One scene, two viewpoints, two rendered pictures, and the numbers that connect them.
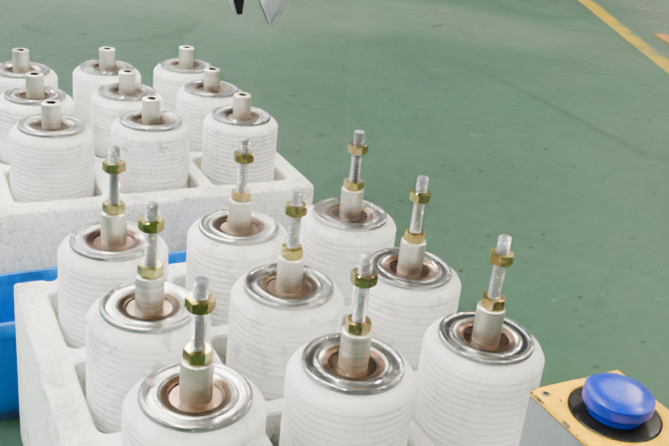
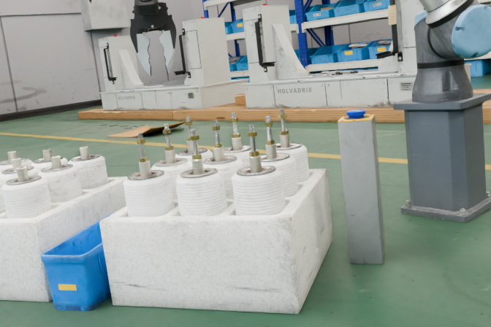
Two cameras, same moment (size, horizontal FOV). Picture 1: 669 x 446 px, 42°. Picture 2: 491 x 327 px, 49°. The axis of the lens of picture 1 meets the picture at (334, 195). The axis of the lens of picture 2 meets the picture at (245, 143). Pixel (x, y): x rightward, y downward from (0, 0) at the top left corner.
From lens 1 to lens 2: 82 cm
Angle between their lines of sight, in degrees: 43
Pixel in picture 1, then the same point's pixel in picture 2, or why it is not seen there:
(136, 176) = (67, 193)
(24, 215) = (44, 218)
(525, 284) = not seen: hidden behind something
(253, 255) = (189, 165)
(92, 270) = (156, 181)
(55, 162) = (42, 192)
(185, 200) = (94, 195)
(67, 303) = (146, 203)
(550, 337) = not seen: hidden behind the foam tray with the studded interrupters
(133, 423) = (254, 179)
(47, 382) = (172, 222)
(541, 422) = (345, 126)
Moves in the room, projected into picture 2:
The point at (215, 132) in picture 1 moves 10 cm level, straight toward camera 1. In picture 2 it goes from (83, 166) to (108, 167)
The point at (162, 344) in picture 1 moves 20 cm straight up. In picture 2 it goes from (220, 175) to (207, 72)
